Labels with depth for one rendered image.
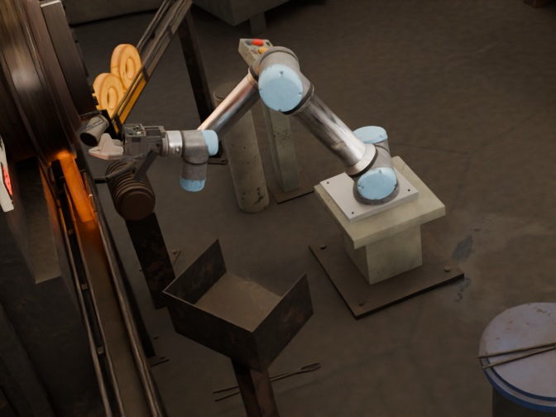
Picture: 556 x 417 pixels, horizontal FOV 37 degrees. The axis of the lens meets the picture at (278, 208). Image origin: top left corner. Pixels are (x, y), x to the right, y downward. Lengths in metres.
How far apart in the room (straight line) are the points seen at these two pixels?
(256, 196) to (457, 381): 1.09
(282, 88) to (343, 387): 0.92
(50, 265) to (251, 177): 1.40
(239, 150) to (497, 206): 0.96
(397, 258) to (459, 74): 1.34
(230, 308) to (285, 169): 1.29
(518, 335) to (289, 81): 0.88
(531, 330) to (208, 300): 0.79
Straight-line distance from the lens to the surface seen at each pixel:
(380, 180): 2.44
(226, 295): 2.03
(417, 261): 2.85
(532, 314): 2.16
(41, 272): 1.85
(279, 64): 2.29
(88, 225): 2.28
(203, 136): 2.40
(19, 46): 1.88
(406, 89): 3.81
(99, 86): 2.66
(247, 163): 3.08
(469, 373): 2.59
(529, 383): 2.02
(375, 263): 2.76
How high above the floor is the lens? 2.01
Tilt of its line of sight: 39 degrees down
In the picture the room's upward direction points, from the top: 11 degrees counter-clockwise
